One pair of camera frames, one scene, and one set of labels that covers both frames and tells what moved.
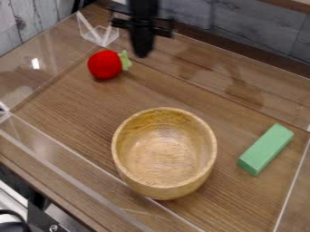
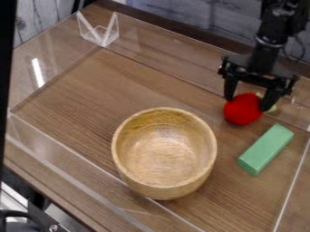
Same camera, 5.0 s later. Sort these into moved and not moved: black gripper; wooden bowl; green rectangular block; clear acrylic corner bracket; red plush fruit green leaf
Moved: black gripper; red plush fruit green leaf
Not moved: clear acrylic corner bracket; green rectangular block; wooden bowl
